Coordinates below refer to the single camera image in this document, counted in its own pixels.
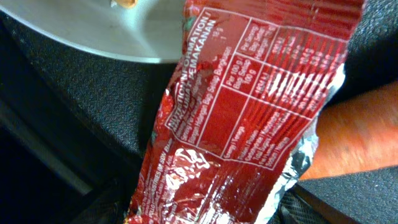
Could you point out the red snack wrapper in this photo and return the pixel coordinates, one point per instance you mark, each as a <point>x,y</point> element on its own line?
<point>236,127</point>

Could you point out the grey plate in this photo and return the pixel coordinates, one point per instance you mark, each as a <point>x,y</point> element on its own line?
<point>150,32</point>

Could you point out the pile of peanut shells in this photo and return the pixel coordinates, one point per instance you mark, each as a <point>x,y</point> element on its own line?
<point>127,4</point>

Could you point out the orange carrot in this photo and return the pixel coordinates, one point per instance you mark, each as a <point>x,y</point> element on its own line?
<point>357,135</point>

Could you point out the round black serving tray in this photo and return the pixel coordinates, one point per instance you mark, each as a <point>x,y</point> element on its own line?
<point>102,93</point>

